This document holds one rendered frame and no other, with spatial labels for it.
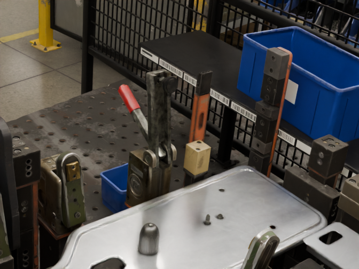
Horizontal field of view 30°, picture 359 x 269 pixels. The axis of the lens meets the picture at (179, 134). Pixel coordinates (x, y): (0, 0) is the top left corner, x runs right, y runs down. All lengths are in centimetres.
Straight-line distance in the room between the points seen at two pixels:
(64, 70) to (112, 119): 199
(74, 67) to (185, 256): 308
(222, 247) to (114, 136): 92
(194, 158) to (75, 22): 291
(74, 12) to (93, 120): 207
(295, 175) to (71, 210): 45
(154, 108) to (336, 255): 39
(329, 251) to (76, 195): 43
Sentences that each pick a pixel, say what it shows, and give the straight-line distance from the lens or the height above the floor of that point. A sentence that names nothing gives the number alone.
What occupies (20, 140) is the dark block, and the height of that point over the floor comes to 112.
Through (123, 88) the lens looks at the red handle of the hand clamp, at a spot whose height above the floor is 115.
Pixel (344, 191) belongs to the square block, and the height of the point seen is 104.
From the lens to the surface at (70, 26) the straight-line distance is 412.
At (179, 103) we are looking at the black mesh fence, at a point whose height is 76.
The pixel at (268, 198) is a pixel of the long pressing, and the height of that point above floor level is 100.
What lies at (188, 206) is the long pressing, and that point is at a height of 100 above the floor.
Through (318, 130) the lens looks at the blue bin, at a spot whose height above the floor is 106.
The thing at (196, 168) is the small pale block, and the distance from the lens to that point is 124.
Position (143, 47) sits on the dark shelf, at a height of 103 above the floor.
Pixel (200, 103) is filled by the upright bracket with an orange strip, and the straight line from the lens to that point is 123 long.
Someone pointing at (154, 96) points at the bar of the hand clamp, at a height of 118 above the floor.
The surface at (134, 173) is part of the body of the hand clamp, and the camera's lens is 123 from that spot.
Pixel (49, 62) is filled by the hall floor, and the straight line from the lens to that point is 413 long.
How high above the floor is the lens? 169
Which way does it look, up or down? 30 degrees down
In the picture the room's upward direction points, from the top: 6 degrees clockwise
